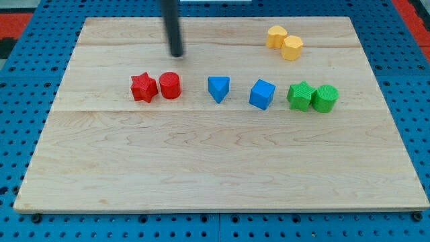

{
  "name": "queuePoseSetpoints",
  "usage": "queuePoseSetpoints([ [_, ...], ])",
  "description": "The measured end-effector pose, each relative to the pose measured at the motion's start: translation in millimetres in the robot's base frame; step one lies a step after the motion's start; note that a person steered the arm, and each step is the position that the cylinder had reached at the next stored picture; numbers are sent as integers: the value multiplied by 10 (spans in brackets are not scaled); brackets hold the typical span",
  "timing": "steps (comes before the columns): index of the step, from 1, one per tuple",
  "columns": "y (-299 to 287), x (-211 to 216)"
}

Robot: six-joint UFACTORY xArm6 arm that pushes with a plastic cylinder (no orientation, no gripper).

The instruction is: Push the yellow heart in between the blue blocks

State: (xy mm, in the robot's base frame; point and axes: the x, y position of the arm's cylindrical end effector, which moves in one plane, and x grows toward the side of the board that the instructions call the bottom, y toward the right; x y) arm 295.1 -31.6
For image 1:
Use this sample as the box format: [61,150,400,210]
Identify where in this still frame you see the yellow heart block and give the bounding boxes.
[265,25,288,49]

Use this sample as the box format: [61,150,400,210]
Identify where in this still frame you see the green cylinder block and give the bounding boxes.
[312,85,339,113]

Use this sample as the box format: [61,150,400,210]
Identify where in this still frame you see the blue cube block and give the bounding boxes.
[249,79,275,110]

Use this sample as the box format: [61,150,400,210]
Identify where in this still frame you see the blue triangle block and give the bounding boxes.
[208,76,230,104]

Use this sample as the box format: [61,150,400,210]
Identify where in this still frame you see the yellow hexagon block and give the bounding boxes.
[281,35,304,61]

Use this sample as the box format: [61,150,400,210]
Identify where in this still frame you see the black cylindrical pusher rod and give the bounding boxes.
[160,0,183,57]

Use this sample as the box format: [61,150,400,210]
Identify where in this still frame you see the light wooden board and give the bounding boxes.
[14,17,429,214]

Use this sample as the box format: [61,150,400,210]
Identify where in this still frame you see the red star block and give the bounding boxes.
[130,72,159,103]

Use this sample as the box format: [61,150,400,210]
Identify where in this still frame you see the red cylinder block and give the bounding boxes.
[159,72,181,99]

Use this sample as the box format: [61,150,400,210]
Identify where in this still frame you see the green star block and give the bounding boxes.
[286,81,316,112]

